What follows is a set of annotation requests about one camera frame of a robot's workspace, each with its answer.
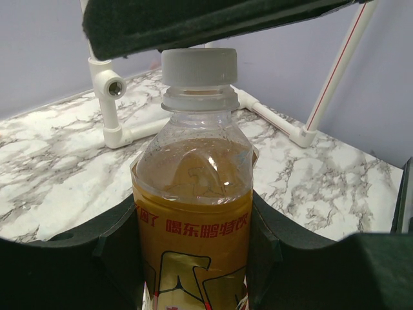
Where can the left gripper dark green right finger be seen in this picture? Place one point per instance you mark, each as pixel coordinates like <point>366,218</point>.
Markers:
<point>290,267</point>

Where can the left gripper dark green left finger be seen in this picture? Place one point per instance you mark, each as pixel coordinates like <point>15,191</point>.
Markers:
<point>96,265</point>

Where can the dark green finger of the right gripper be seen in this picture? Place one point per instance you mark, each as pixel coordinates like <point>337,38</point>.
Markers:
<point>121,28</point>

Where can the gold label drink bottle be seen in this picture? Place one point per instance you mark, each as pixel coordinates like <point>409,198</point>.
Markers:
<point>193,188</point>

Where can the white QR code bottle cap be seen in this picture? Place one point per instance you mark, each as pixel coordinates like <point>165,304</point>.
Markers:
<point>199,67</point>

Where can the white PVC pipe frame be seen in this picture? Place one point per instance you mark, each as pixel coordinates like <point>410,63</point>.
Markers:
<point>108,87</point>

